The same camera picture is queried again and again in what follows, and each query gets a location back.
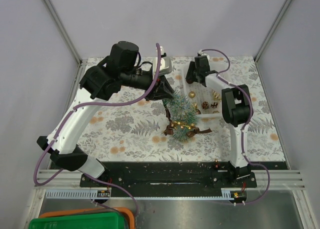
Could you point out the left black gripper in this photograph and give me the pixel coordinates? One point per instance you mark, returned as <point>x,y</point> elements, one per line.
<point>162,89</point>

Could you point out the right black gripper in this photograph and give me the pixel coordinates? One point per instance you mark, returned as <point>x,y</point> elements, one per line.
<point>189,73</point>

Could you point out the white plastic basket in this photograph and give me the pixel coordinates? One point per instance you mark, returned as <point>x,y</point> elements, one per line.
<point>205,94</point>

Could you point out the small pine cone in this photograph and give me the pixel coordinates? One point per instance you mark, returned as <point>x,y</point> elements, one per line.
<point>205,105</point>

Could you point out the small green christmas tree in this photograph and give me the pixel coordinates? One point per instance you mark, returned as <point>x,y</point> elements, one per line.
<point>181,109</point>

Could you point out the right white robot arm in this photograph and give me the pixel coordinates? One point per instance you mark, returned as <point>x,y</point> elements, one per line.
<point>236,106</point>

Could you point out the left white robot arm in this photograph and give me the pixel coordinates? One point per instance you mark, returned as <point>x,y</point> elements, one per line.
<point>62,143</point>

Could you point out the small gold bauble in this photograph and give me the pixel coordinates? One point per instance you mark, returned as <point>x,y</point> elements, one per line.
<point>192,94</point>

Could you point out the gold ridged ornament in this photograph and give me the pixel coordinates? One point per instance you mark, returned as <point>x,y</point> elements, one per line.
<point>216,96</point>

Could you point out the floral patterned table mat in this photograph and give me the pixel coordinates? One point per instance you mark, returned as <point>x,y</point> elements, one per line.
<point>136,132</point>

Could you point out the orange plastic bin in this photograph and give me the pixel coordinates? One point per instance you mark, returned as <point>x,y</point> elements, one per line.
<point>125,212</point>

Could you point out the green plastic bin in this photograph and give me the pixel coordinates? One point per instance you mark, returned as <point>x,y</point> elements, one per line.
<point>110,220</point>

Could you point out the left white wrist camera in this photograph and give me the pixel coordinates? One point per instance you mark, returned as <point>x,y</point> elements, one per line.
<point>165,67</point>

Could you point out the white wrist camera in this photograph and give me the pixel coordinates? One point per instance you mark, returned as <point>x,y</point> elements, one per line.
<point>202,53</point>
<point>165,67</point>

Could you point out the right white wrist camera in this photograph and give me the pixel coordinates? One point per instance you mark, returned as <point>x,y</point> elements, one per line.
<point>202,53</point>

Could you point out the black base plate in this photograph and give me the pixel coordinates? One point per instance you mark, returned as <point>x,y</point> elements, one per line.
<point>168,179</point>

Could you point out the aluminium frame rail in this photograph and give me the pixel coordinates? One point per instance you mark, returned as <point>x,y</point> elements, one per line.
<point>260,180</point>

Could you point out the white slotted cable duct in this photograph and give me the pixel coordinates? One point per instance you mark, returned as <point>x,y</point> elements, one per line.
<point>91,194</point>

